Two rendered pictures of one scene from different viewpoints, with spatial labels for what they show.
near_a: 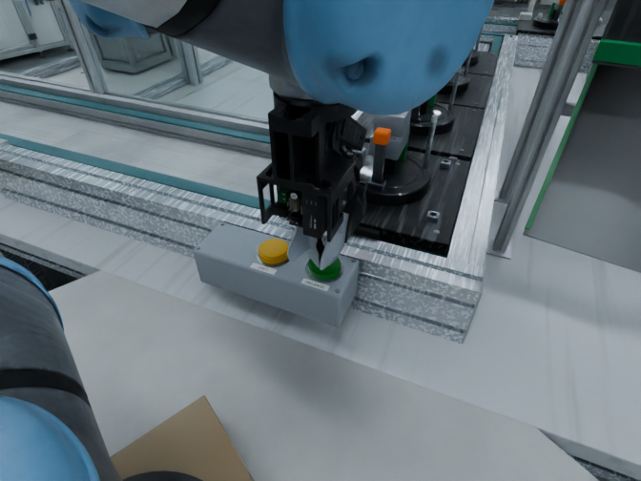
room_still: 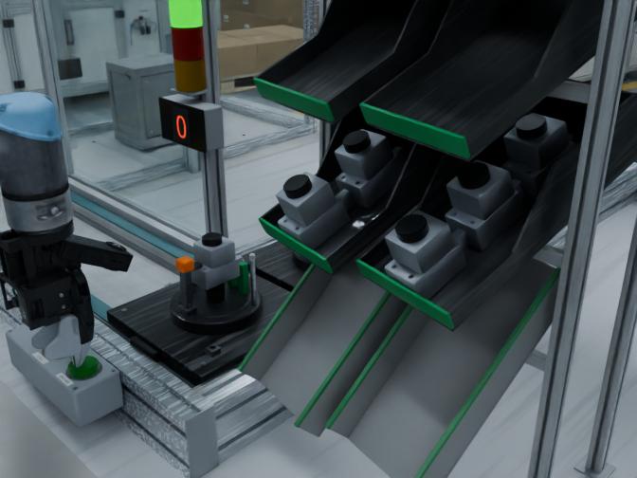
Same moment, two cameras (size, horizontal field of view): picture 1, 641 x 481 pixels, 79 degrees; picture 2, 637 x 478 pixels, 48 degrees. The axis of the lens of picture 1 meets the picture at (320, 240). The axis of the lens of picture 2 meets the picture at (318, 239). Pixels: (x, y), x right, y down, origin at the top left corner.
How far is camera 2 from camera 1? 0.70 m
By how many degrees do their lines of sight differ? 24
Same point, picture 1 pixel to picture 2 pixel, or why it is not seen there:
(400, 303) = (149, 425)
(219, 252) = (22, 338)
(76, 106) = not seen: hidden behind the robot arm
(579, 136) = (328, 297)
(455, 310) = (177, 439)
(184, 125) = (111, 221)
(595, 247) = (297, 404)
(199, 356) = not seen: outside the picture
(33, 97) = not seen: hidden behind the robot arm
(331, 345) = (81, 449)
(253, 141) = (157, 248)
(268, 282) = (40, 371)
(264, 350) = (26, 436)
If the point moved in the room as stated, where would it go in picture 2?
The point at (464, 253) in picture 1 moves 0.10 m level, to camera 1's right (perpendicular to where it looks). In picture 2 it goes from (217, 390) to (286, 408)
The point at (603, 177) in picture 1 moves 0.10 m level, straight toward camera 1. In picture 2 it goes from (327, 340) to (251, 361)
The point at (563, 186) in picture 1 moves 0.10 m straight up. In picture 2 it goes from (300, 340) to (299, 269)
